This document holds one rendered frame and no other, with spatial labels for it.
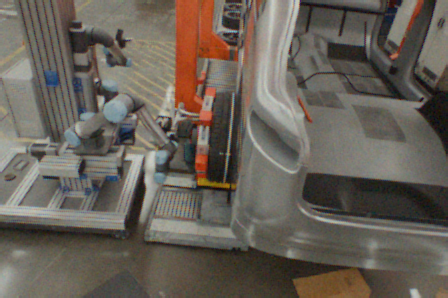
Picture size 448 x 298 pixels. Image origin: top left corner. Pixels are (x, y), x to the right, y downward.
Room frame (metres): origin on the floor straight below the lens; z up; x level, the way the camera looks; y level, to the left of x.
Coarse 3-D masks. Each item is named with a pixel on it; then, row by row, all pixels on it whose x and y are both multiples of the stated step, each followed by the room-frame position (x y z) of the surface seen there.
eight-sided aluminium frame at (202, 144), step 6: (210, 96) 2.11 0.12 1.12; (204, 102) 2.01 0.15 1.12; (210, 102) 2.02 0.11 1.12; (204, 108) 1.92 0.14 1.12; (210, 108) 1.93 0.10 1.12; (210, 126) 2.23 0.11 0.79; (198, 138) 1.76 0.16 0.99; (198, 144) 1.73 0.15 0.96; (204, 144) 1.73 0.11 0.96; (198, 150) 1.73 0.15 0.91; (204, 150) 1.73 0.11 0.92; (204, 174) 1.89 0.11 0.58
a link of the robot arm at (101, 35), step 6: (96, 30) 2.27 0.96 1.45; (102, 30) 2.29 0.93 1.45; (96, 36) 2.25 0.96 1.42; (102, 36) 2.27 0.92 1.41; (108, 36) 2.30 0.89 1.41; (96, 42) 2.26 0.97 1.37; (102, 42) 2.27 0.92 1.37; (108, 42) 2.29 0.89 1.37; (114, 42) 2.37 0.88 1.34; (108, 48) 2.34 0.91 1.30; (114, 48) 2.36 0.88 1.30; (114, 54) 2.40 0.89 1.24; (120, 54) 2.44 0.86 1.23; (120, 60) 2.47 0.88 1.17; (126, 60) 2.52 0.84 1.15; (120, 66) 2.54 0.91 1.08; (126, 66) 2.52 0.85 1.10
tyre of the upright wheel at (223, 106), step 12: (216, 96) 2.02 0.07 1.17; (228, 96) 2.02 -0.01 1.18; (240, 96) 2.05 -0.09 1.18; (216, 108) 1.88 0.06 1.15; (228, 108) 1.90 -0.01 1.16; (216, 120) 1.80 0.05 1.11; (228, 120) 1.82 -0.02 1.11; (216, 132) 1.75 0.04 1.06; (228, 132) 1.75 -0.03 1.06; (216, 144) 1.71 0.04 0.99; (216, 156) 1.68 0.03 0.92; (228, 156) 1.68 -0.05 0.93; (216, 168) 1.68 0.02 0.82; (228, 168) 1.68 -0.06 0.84; (216, 180) 1.72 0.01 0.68; (228, 180) 1.71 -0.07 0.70
